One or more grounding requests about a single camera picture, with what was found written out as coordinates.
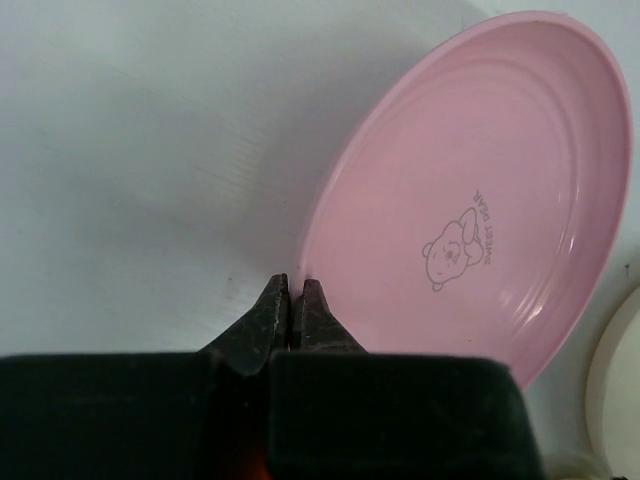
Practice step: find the pink round plate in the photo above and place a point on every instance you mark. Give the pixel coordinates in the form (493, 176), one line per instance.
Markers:
(475, 208)

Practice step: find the cream white round plate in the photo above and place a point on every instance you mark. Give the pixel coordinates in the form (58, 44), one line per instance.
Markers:
(612, 393)

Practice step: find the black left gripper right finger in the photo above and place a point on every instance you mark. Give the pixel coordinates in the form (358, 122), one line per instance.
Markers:
(314, 328)

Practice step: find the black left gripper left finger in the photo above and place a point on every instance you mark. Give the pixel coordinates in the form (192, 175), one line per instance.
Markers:
(247, 344)

